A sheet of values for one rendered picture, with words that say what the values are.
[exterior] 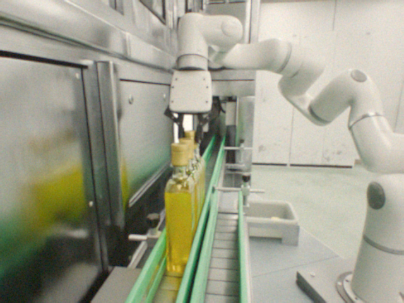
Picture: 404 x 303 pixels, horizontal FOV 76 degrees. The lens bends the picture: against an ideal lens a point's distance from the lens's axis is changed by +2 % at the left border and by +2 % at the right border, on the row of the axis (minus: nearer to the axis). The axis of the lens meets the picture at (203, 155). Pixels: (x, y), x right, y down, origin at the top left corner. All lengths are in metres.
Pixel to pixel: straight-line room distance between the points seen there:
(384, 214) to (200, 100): 0.46
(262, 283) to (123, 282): 0.38
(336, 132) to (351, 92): 3.95
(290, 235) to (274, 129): 3.59
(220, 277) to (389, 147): 0.47
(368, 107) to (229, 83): 1.01
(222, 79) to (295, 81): 0.89
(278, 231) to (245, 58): 0.58
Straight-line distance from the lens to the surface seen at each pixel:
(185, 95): 0.62
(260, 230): 0.95
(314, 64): 0.78
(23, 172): 0.41
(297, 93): 0.82
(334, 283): 0.82
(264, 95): 4.40
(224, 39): 0.67
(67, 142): 0.48
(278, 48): 0.73
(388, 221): 0.67
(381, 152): 0.70
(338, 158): 4.81
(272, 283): 0.82
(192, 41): 0.65
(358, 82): 0.77
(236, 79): 1.63
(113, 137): 0.54
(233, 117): 1.74
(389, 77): 5.46
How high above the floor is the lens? 1.26
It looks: 14 degrees down
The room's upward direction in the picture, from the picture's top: straight up
